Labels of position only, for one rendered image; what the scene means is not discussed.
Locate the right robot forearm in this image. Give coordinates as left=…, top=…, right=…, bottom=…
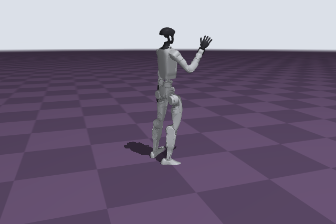
left=188, top=49, right=204, bottom=71

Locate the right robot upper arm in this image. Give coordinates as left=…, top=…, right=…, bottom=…
left=169, top=50, right=193, bottom=73

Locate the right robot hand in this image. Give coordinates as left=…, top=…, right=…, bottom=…
left=197, top=36, right=212, bottom=55

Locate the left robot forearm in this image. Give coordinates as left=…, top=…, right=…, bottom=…
left=157, top=70, right=164, bottom=89

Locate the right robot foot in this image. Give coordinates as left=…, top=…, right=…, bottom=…
left=161, top=158, right=181, bottom=165

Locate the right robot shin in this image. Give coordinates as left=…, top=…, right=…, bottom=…
left=165, top=127, right=177, bottom=161

